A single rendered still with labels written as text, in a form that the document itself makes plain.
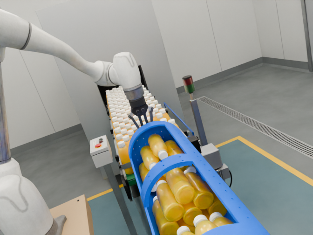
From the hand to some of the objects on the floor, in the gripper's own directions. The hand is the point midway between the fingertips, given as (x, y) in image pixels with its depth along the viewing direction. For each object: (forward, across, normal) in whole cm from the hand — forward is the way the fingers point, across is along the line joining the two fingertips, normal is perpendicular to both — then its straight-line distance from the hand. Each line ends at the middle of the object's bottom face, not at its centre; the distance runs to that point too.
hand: (148, 135), depth 148 cm
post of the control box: (+116, +27, -30) cm, 123 cm away
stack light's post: (+116, -38, -48) cm, 131 cm away
